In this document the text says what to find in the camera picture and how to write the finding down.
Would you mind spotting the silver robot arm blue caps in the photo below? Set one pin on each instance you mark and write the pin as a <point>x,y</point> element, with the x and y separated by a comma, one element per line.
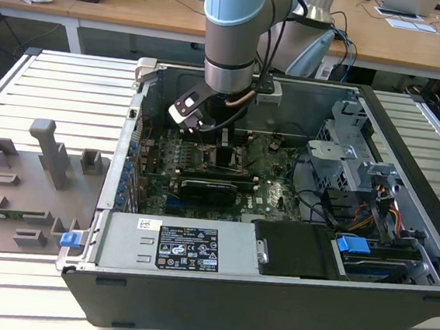
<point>232,37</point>

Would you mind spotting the CPU socket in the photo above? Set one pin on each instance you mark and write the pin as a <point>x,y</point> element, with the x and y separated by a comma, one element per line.
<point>207,158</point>

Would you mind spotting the blue expansion slot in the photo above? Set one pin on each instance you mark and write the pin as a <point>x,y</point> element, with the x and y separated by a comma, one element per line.
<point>173,208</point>

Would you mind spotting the round coin cell battery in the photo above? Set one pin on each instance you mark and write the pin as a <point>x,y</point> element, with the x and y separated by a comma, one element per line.
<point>276,143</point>

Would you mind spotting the black graphics card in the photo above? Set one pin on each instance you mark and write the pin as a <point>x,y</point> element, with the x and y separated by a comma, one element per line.
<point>209,193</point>

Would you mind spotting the green motherboard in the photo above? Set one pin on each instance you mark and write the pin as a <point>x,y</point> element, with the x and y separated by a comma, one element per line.
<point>267,201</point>

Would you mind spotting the small white box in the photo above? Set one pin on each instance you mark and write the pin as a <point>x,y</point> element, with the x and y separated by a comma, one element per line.
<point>324,70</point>

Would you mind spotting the silver metal drive cage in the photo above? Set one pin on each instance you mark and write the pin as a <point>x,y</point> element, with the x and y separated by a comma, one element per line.
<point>333,164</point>

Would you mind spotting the light wooden desk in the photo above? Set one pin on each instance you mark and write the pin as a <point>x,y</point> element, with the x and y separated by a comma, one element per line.
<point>114,10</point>

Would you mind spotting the black plastic shroud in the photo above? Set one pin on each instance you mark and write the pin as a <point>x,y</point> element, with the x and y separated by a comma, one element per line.
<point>297,250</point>

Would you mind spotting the silver power supply with label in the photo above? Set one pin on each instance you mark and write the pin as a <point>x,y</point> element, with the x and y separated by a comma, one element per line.
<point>127,242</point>

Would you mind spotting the hard disk in blue carrier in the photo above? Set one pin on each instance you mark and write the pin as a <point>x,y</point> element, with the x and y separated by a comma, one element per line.
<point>352,244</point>

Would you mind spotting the blue case latch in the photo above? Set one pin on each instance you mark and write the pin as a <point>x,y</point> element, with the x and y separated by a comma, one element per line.
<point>69,239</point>

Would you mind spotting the black open PC case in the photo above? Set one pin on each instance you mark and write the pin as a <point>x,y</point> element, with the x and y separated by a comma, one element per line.
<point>229,310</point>

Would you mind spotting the grey parts rack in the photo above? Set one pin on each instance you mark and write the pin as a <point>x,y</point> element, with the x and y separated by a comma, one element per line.
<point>26,193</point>

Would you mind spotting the silver laptop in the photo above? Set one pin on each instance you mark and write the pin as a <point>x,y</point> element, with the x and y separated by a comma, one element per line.
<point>407,3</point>

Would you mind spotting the green RAM stick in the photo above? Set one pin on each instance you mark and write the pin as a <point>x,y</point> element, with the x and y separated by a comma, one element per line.
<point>4,215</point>

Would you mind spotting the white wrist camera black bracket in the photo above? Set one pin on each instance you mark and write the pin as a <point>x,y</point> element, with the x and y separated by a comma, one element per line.
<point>186,107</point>

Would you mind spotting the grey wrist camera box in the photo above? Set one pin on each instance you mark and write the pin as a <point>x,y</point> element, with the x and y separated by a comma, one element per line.
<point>269,97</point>

